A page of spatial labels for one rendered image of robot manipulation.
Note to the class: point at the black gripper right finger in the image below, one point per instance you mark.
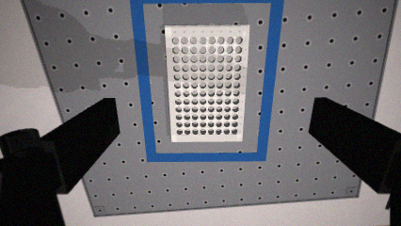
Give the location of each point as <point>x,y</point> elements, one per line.
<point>368,148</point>

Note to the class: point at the blue tape outline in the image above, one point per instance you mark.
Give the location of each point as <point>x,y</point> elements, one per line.
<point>272,49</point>

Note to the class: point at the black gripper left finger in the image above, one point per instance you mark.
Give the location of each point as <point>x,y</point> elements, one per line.
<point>28,195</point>

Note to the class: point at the white well plate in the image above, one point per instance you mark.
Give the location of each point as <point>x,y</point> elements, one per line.
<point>207,76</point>

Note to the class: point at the grey perforated base plate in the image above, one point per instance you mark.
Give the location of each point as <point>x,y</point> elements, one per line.
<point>328,48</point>

